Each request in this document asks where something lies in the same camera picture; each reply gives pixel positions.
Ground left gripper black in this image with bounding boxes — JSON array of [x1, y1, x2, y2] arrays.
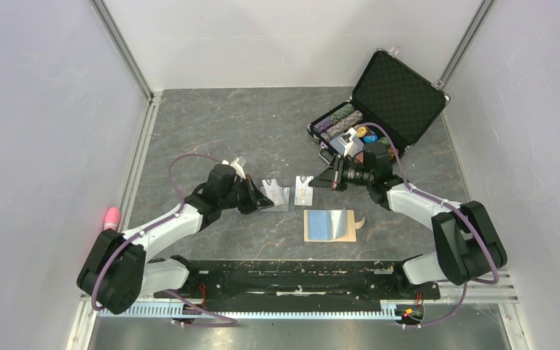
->
[[219, 174, 273, 215]]

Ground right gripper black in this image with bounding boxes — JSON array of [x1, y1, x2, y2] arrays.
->
[[309, 154, 373, 192]]

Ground silver credit card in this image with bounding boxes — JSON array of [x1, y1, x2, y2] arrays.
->
[[262, 179, 286, 206], [294, 175, 314, 206]]

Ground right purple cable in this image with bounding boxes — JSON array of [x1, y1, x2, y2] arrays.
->
[[357, 121, 501, 330]]

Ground white toothed cable rail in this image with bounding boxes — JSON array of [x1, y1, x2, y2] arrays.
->
[[99, 301, 401, 321]]

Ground blue round poker chip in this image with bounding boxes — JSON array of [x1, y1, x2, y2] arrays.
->
[[362, 134, 378, 144]]

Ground black poker chip case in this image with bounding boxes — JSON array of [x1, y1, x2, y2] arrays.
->
[[306, 49, 450, 157]]

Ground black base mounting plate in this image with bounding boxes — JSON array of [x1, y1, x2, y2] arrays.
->
[[171, 255, 440, 312]]

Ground clear sleeve with credit cards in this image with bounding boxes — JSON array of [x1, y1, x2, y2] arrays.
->
[[262, 187, 291, 212]]

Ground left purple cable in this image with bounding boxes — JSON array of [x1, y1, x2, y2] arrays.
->
[[89, 152, 240, 330]]

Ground pink cylindrical object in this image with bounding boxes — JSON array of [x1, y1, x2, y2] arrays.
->
[[103, 207, 121, 231]]

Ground pink brown poker chip row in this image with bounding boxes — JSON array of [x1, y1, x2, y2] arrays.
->
[[321, 110, 363, 141]]

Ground purple cable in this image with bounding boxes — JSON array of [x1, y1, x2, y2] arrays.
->
[[357, 121, 501, 330], [89, 152, 240, 330]]

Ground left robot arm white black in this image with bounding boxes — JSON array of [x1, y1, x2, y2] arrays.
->
[[77, 161, 274, 314]]

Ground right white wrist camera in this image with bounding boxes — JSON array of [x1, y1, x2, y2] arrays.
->
[[338, 128, 364, 158]]

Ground purple green poker chip row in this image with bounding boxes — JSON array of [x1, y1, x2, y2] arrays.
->
[[314, 104, 355, 133]]

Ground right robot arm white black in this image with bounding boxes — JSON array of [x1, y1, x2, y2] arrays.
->
[[309, 143, 508, 298]]

